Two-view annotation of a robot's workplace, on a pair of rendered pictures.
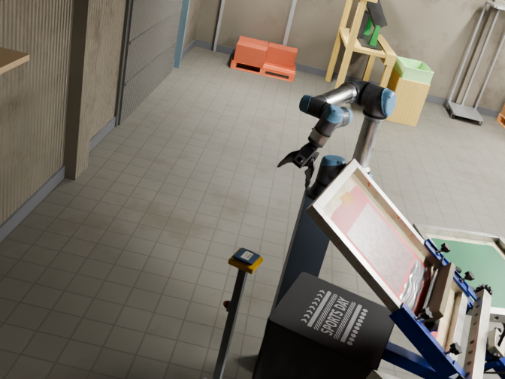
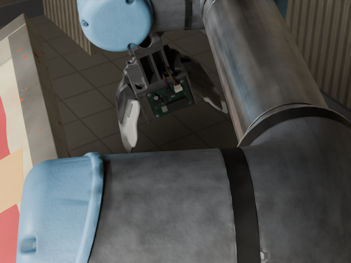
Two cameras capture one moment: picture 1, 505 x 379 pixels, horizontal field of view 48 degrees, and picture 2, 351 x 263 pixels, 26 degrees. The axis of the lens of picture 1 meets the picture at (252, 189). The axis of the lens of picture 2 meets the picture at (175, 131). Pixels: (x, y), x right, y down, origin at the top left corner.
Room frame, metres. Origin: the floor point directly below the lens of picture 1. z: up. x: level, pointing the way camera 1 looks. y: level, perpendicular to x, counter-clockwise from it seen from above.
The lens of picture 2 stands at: (2.90, -0.64, 2.13)
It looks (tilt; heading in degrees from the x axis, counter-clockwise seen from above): 36 degrees down; 146
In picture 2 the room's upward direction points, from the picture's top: straight up
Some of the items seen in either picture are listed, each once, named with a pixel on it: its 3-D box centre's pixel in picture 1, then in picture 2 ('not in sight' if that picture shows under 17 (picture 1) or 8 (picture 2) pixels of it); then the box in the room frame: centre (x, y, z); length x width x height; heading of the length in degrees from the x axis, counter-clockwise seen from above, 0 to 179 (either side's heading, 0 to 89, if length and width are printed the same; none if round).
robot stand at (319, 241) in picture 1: (294, 289); not in sight; (2.68, -0.36, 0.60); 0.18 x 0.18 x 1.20; 89
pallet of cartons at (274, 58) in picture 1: (265, 58); not in sight; (9.53, 0.29, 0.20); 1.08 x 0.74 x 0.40; 89
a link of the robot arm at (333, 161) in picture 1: (331, 168); not in sight; (2.67, -0.37, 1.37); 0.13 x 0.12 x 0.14; 61
